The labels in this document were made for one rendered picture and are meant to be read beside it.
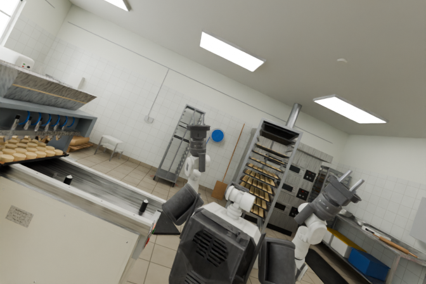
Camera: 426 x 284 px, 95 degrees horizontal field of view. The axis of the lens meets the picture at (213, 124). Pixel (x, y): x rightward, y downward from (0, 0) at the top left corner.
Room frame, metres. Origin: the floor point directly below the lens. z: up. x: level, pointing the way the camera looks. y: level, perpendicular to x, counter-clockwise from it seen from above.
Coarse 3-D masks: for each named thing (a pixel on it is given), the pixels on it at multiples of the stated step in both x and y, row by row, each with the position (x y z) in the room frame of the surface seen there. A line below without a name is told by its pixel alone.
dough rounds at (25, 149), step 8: (0, 136) 1.10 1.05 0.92; (0, 144) 1.04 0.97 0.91; (8, 144) 1.06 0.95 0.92; (16, 144) 1.10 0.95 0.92; (24, 144) 1.14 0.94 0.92; (32, 144) 1.18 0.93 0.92; (40, 144) 1.23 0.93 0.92; (0, 152) 0.94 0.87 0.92; (8, 152) 0.98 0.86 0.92; (16, 152) 1.03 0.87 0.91; (24, 152) 1.05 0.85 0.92; (32, 152) 1.11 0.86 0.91; (40, 152) 1.12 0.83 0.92; (48, 152) 1.16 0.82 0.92; (56, 152) 1.22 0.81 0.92; (0, 160) 0.91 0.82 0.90; (8, 160) 0.93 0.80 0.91; (16, 160) 0.97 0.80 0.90
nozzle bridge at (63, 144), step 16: (0, 96) 0.85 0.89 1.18; (0, 112) 0.88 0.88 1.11; (16, 112) 0.95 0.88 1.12; (32, 112) 1.03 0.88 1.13; (48, 112) 1.01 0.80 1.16; (64, 112) 1.12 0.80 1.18; (80, 112) 1.33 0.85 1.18; (0, 128) 0.88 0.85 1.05; (16, 128) 0.96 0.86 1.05; (32, 128) 1.05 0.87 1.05; (80, 128) 1.40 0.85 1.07; (48, 144) 1.41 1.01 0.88; (64, 144) 1.41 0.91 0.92
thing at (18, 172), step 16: (16, 176) 0.93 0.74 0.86; (32, 176) 0.93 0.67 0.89; (48, 176) 0.96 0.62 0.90; (48, 192) 0.93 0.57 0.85; (64, 192) 0.93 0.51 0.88; (80, 192) 0.94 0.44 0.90; (96, 208) 0.93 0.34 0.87; (112, 208) 0.93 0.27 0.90; (128, 224) 0.93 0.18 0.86; (144, 224) 0.93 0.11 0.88
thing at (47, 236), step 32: (0, 192) 0.92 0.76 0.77; (32, 192) 0.92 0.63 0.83; (96, 192) 1.13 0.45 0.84; (0, 224) 0.92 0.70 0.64; (32, 224) 0.92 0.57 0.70; (64, 224) 0.92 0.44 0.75; (96, 224) 0.92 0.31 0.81; (0, 256) 0.92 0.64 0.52; (32, 256) 0.92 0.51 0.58; (64, 256) 0.92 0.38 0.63; (96, 256) 0.92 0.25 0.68; (128, 256) 0.92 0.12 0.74
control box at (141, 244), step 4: (156, 212) 1.18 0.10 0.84; (160, 212) 1.21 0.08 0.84; (156, 216) 1.14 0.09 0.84; (152, 220) 1.09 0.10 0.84; (156, 220) 1.10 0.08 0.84; (152, 228) 1.06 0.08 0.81; (144, 236) 0.97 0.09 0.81; (140, 240) 0.97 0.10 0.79; (144, 240) 0.97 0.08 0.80; (140, 244) 0.97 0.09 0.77; (144, 244) 0.98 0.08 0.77; (136, 248) 0.97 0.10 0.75; (140, 248) 0.97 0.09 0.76; (136, 252) 0.97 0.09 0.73; (140, 252) 0.97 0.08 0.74; (132, 256) 0.97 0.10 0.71; (136, 256) 0.97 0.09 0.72
